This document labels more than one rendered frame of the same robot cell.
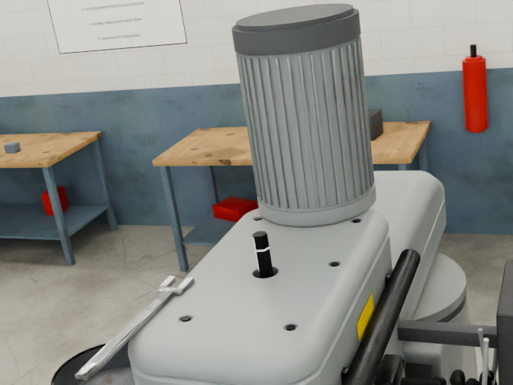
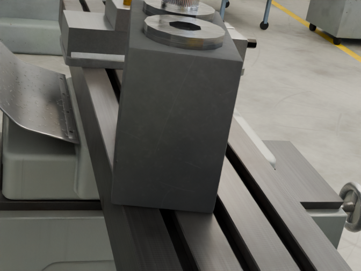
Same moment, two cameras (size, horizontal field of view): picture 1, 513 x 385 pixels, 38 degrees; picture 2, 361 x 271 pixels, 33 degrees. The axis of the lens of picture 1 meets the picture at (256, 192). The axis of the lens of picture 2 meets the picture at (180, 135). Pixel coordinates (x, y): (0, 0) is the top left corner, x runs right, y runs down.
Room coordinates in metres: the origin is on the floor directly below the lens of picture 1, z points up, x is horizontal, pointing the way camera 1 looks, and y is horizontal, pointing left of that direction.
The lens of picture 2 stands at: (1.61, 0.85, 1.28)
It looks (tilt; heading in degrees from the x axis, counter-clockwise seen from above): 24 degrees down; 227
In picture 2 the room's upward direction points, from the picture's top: 9 degrees clockwise
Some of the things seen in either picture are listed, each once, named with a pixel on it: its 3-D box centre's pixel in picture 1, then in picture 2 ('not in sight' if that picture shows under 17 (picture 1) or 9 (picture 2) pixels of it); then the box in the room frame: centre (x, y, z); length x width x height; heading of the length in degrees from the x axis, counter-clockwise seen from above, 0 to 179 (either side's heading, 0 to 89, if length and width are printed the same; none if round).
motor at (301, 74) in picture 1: (306, 113); not in sight; (1.18, -0.10, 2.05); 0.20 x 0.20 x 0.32
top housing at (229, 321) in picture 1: (276, 315); not in sight; (0.97, 0.00, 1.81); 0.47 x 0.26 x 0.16; 155
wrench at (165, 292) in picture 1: (137, 322); not in sight; (0.86, 0.18, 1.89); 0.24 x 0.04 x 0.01; 153
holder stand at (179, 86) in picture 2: not in sight; (170, 94); (1.15, 0.32, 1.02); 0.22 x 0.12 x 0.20; 55
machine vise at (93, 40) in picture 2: not in sight; (154, 31); (0.89, -0.05, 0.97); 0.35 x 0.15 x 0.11; 156
